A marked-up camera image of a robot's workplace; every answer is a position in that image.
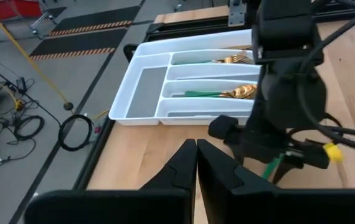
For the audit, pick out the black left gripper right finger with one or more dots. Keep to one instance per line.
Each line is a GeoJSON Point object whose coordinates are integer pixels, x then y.
{"type": "Point", "coordinates": [227, 193]}

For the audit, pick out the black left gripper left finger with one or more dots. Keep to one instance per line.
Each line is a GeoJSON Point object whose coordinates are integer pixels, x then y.
{"type": "Point", "coordinates": [183, 174]}

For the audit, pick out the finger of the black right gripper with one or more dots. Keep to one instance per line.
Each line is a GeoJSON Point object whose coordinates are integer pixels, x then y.
{"type": "Point", "coordinates": [281, 171]}
{"type": "Point", "coordinates": [249, 158]}

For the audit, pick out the white cutlery organizer tray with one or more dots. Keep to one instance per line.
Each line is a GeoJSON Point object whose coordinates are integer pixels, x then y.
{"type": "Point", "coordinates": [148, 90]}

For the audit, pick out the black mat orange striped edge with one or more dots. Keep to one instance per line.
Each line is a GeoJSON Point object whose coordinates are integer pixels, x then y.
{"type": "Point", "coordinates": [81, 42]}
{"type": "Point", "coordinates": [96, 17]}

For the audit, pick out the yellow power plug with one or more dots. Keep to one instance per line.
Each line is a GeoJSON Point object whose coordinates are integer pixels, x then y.
{"type": "Point", "coordinates": [19, 105]}

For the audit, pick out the red storage bin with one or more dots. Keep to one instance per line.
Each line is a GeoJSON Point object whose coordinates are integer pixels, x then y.
{"type": "Point", "coordinates": [9, 9]}

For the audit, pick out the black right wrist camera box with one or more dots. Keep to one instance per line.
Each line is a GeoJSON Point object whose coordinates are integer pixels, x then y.
{"type": "Point", "coordinates": [285, 31]}

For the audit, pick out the grey power strip red switch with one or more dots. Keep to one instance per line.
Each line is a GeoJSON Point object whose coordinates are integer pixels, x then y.
{"type": "Point", "coordinates": [97, 132]}

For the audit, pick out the grey metal mounting bracket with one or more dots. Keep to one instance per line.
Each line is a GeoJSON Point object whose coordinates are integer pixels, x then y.
{"type": "Point", "coordinates": [236, 14]}

